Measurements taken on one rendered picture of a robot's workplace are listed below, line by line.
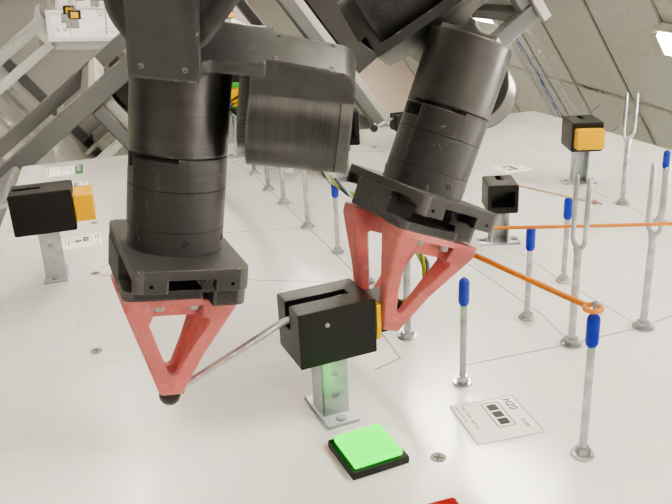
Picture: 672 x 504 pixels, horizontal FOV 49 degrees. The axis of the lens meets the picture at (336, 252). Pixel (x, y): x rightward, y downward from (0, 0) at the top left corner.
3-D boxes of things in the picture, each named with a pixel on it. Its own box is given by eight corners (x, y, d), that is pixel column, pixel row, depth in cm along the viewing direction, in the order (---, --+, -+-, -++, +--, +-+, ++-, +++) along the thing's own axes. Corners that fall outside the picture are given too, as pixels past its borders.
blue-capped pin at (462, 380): (448, 380, 57) (449, 276, 54) (465, 375, 57) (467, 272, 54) (459, 389, 55) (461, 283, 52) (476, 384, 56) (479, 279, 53)
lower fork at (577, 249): (587, 347, 61) (601, 178, 56) (568, 351, 60) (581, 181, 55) (573, 336, 62) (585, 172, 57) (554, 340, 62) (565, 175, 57)
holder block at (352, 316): (280, 344, 53) (275, 293, 51) (351, 327, 55) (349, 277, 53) (301, 371, 49) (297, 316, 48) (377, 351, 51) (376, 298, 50)
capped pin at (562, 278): (563, 285, 72) (569, 200, 69) (551, 280, 73) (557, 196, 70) (574, 281, 73) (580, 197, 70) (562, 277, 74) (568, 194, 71)
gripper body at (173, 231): (206, 244, 51) (211, 136, 49) (249, 298, 42) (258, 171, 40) (107, 246, 49) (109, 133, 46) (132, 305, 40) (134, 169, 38)
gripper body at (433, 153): (411, 205, 58) (442, 113, 57) (493, 242, 49) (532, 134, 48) (340, 186, 54) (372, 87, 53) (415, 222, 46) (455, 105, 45)
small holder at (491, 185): (507, 221, 91) (509, 164, 88) (522, 247, 82) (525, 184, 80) (469, 223, 91) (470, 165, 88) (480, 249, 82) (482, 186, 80)
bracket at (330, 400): (304, 398, 55) (300, 338, 53) (334, 390, 56) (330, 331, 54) (328, 430, 51) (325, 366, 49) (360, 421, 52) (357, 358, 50)
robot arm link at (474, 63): (428, 3, 48) (514, 25, 46) (447, 27, 54) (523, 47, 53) (394, 107, 49) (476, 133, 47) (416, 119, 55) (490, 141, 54)
